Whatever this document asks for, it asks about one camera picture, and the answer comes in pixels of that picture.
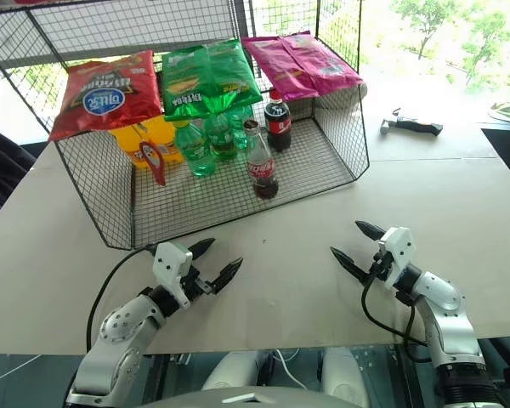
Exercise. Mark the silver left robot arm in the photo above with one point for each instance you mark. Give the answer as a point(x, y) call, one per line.
point(123, 327)

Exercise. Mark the yellow drink bottle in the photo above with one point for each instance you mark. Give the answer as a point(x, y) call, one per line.
point(127, 146)
point(168, 140)

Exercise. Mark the plastic cola bottle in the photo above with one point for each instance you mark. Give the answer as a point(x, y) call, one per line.
point(277, 121)

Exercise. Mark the dark side table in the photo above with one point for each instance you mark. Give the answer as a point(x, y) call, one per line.
point(508, 153)

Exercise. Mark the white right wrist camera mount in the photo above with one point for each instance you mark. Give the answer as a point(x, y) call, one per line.
point(397, 251)

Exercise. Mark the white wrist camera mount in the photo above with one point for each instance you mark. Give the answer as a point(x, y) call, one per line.
point(397, 251)
point(170, 268)

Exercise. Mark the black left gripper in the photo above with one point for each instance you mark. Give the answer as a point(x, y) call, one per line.
point(195, 284)

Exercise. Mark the red chip bag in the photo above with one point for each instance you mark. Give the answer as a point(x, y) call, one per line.
point(106, 93)

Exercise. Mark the green plastic soda bottle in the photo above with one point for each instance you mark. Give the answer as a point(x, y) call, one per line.
point(241, 123)
point(222, 136)
point(197, 149)

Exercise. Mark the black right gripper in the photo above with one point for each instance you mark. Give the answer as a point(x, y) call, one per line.
point(380, 265)

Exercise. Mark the glass cola bottle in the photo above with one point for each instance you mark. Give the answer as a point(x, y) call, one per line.
point(262, 168)

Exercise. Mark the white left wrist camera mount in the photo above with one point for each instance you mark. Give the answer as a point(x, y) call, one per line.
point(170, 268)

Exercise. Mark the green chip bag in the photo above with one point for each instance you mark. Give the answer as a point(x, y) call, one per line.
point(204, 81)

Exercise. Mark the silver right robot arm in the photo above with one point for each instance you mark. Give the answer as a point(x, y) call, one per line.
point(444, 297)

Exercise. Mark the white rounded robot leg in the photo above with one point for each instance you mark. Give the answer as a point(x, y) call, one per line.
point(234, 370)
point(344, 374)

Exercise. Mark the black chair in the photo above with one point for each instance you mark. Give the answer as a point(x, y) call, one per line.
point(2, 170)

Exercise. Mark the pink chip bag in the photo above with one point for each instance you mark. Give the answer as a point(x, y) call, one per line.
point(306, 64)

